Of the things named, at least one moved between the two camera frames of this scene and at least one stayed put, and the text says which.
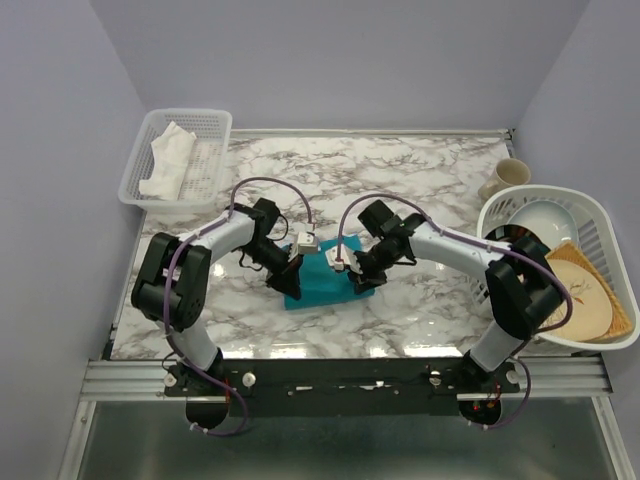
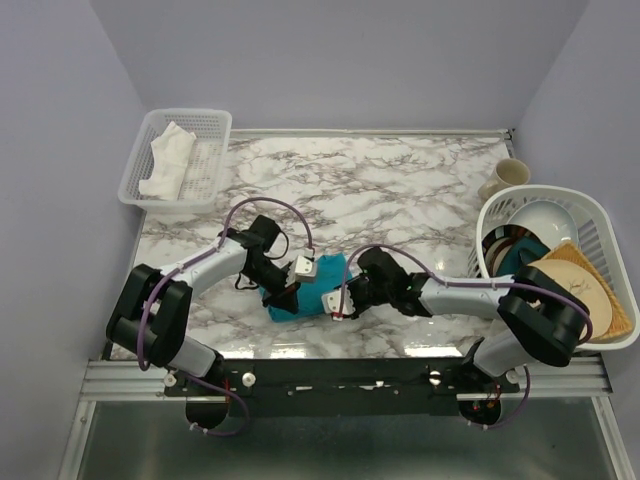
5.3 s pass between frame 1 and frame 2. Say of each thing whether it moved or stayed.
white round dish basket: stayed
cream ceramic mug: stayed
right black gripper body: moved
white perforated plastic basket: stayed
